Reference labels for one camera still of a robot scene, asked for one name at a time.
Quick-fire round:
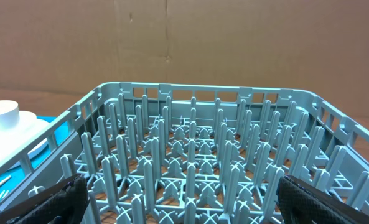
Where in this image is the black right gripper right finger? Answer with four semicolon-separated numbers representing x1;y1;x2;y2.
276;175;369;224

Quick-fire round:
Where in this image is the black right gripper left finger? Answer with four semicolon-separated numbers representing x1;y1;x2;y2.
0;174;88;223

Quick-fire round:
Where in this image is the teal plastic tray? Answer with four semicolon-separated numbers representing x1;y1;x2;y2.
0;115;70;202

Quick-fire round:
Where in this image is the grey dishwasher rack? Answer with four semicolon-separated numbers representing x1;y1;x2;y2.
0;82;369;223

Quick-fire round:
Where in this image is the pink plate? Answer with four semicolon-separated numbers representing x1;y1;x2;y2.
0;118;49;162

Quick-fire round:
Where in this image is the pale green cup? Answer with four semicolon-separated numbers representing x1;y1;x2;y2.
0;100;19;131

